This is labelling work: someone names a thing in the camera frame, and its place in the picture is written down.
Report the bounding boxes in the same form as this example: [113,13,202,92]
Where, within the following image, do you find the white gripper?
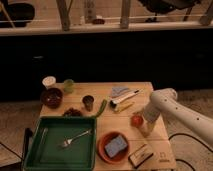
[142,103,160,136]

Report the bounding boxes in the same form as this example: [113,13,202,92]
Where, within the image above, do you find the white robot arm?
[143,88,213,148]

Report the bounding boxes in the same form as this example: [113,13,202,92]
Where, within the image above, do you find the green cup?
[63,79,74,93]

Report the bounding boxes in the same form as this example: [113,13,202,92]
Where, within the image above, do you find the white cup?
[42,76,56,89]

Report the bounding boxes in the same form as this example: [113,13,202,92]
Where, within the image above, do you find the black wooden brush block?
[128,144,154,169]

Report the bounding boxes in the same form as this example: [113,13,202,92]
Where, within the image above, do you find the yellow banana toy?
[114,102,133,113]

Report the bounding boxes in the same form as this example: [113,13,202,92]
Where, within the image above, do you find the blue sponge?
[104,135,128,158]

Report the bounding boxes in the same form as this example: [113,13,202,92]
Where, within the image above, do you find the orange bowl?
[97,131,130,164]

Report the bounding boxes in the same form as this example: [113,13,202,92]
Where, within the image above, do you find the green pea pod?
[94,99,107,117]

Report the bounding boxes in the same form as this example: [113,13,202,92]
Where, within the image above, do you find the dark red grapes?
[64,108,82,117]

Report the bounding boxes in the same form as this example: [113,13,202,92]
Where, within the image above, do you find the silver fork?
[60,129,91,148]

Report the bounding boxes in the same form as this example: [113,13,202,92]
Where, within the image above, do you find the green plastic tray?
[24,116,97,171]

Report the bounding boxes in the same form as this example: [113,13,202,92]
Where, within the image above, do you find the dark red bowl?
[40,88,63,109]

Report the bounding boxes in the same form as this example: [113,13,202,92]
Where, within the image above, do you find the black cable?
[167,132,213,171]

